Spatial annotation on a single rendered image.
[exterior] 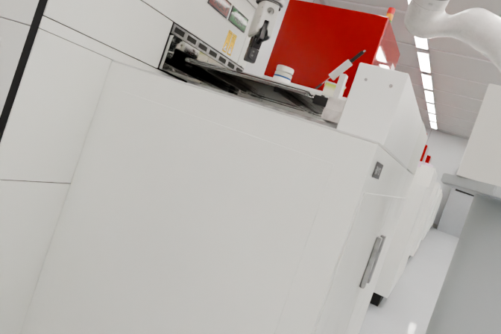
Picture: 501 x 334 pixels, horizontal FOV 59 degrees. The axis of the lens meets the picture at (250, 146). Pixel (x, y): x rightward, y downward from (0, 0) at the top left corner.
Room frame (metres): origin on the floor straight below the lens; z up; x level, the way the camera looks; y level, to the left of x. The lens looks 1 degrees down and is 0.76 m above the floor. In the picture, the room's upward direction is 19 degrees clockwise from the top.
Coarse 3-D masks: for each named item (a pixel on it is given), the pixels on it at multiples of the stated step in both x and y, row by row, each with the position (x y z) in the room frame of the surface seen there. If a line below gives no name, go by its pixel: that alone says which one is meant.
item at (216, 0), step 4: (212, 0) 1.28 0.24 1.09; (216, 0) 1.30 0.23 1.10; (220, 0) 1.31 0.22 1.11; (224, 0) 1.33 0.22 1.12; (212, 4) 1.29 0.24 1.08; (216, 4) 1.30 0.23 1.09; (220, 4) 1.32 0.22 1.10; (224, 4) 1.34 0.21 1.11; (228, 4) 1.36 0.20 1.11; (220, 8) 1.33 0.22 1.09; (224, 8) 1.35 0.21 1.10; (228, 8) 1.36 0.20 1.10; (224, 12) 1.35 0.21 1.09
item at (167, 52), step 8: (168, 40) 1.16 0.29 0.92; (176, 40) 1.18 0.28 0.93; (168, 48) 1.16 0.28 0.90; (184, 48) 1.22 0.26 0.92; (192, 48) 1.25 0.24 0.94; (168, 56) 1.17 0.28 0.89; (192, 56) 1.26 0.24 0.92; (200, 56) 1.29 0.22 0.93; (160, 64) 1.16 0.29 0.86; (168, 64) 1.18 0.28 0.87; (216, 64) 1.38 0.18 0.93; (168, 72) 1.19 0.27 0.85; (176, 72) 1.22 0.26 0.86; (184, 72) 1.25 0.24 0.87; (184, 80) 1.26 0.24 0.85; (192, 80) 1.30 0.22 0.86; (200, 80) 1.33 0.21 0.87; (216, 88) 1.43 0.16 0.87
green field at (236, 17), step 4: (232, 12) 1.39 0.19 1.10; (236, 12) 1.41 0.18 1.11; (232, 16) 1.40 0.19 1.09; (236, 16) 1.42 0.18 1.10; (240, 16) 1.44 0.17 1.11; (232, 20) 1.40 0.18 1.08; (236, 20) 1.43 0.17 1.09; (240, 20) 1.45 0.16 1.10; (244, 20) 1.47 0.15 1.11; (236, 24) 1.43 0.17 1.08; (240, 24) 1.45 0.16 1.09; (244, 24) 1.47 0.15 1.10; (240, 28) 1.46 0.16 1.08; (244, 28) 1.48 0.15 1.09
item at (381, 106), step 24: (360, 72) 0.85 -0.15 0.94; (384, 72) 0.83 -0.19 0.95; (360, 96) 0.84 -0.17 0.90; (384, 96) 0.82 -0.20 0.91; (408, 96) 0.89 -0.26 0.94; (360, 120) 0.83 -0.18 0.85; (384, 120) 0.82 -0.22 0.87; (408, 120) 1.00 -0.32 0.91; (384, 144) 0.81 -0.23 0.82; (408, 144) 1.14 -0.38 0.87
